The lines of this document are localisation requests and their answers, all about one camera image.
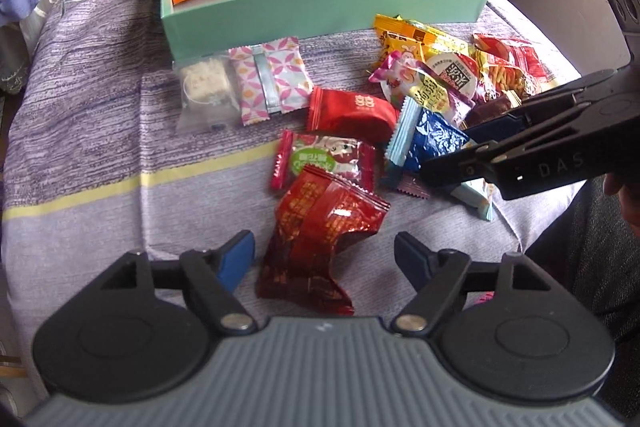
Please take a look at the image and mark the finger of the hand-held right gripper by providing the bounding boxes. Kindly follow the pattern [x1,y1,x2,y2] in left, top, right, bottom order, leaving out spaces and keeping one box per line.
[464,68,623,145]
[419,139,506,188]

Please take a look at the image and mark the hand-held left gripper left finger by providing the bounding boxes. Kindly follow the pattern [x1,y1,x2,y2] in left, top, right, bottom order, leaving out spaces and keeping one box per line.
[97,229,257,335]

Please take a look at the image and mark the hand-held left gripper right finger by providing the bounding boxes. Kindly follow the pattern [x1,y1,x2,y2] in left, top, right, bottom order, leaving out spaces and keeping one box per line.
[392,232,543,333]

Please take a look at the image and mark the blue snack packet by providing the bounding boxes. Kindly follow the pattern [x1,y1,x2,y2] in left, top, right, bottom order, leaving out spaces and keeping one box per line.
[387,97,496,222]

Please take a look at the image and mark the orange sticks snack packet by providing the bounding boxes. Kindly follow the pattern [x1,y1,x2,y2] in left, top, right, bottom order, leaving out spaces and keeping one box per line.
[475,57,531,100]

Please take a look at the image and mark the bright red snack packet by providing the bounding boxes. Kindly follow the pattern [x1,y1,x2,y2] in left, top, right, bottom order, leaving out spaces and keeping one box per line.
[472,34,551,82]

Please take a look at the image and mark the dark red large packet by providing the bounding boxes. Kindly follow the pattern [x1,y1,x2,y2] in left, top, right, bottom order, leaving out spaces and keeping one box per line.
[256,165,392,315]

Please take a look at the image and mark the pink white snack packet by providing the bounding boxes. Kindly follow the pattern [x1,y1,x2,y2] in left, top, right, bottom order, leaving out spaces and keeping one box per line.
[369,52,431,108]

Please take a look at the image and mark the plain red snack packet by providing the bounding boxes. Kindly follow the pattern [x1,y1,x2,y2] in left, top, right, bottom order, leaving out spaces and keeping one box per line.
[306,88,401,142]

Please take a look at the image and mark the red green snack packet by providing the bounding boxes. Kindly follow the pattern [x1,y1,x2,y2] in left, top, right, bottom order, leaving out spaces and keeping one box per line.
[271,130,377,192]

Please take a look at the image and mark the yellow printed snack packet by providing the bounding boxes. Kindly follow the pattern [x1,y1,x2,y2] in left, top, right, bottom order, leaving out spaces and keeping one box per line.
[374,14,426,58]

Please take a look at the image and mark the clear nougat packet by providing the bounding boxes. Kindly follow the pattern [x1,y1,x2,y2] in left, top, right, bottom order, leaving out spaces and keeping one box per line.
[172,57,241,132]

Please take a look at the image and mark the pink patterned snack packet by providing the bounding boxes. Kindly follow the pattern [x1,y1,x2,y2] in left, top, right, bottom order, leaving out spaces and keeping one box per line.
[228,38,315,128]

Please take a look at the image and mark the person's right hand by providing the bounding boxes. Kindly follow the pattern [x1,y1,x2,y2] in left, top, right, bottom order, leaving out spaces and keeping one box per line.
[602,172,640,228]

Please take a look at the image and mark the person's grey trousers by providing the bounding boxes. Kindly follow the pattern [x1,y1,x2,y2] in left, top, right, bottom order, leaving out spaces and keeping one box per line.
[525,179,640,358]

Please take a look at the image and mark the purple striped tablecloth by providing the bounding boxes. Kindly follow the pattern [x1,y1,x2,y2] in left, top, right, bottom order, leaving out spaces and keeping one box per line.
[0,0,591,427]

